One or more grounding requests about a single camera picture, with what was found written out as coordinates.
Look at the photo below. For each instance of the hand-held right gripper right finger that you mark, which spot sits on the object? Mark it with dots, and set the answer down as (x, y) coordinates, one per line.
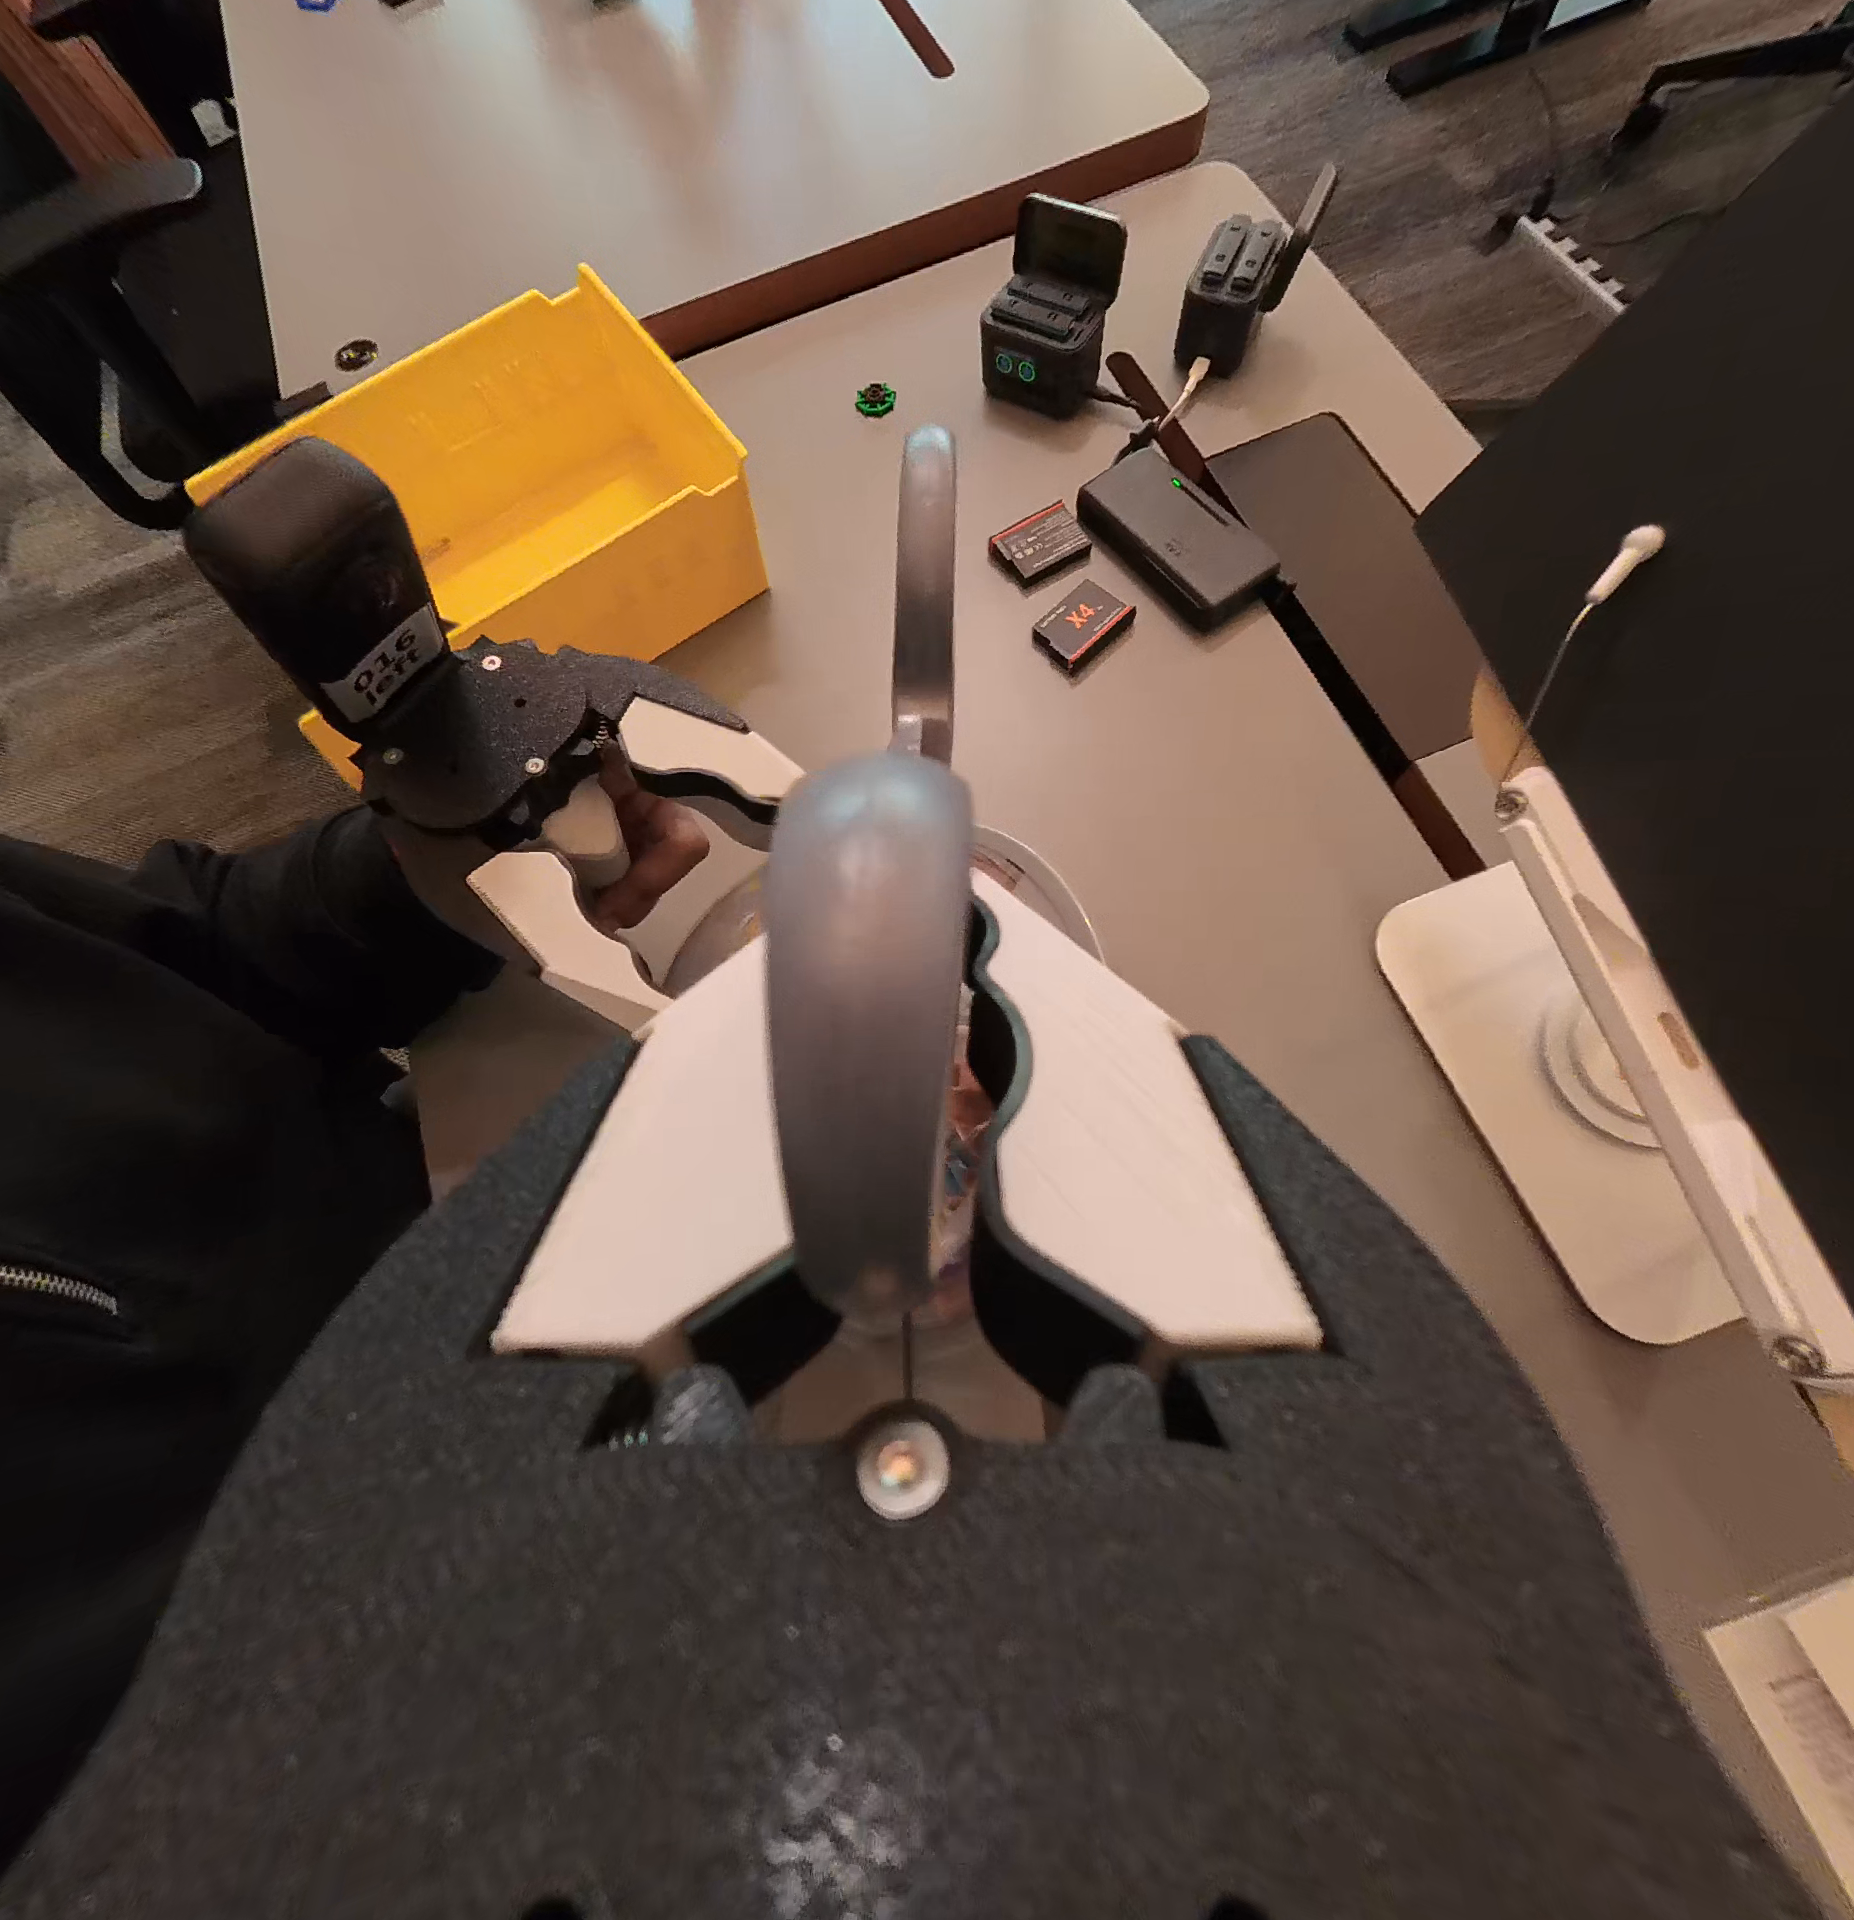
(1154, 1187)

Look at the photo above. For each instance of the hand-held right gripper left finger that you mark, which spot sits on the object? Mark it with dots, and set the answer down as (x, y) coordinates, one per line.
(658, 1187)

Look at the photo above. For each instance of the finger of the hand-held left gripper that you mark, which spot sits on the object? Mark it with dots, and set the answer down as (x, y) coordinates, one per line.
(701, 758)
(543, 914)

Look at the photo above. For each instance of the clear plastic maze ball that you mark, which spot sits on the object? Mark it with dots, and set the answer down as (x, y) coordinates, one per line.
(1070, 898)

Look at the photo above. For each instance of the person's left forearm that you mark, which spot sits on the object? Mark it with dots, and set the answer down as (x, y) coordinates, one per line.
(265, 914)

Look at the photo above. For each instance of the person's left hand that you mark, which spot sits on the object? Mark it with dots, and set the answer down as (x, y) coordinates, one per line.
(647, 864)

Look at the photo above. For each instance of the yellow plastic bin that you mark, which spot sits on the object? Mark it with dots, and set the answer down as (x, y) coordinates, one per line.
(570, 455)

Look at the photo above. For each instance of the black red battery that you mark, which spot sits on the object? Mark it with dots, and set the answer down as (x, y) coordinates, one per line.
(1037, 543)
(1085, 625)

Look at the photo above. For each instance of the person's black jacket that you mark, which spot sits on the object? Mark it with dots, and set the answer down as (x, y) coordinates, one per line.
(147, 1274)

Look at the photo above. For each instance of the black charger hub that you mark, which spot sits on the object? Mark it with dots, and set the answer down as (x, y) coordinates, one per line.
(1182, 543)

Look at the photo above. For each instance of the black charging case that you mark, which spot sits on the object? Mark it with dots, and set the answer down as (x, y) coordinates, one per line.
(1050, 330)
(1223, 301)

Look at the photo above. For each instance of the black office chair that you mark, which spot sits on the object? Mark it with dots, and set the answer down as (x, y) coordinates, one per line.
(54, 301)

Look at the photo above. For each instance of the grey desk brown edge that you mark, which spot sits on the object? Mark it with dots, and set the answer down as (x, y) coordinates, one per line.
(644, 150)

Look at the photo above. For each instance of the black computer monitor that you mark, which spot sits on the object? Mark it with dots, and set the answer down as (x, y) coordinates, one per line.
(1738, 598)

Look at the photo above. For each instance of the laminated paper sheet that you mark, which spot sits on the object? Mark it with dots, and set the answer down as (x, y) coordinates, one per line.
(1827, 1726)

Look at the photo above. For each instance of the white power strip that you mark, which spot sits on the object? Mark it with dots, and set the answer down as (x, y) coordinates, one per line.
(1573, 263)

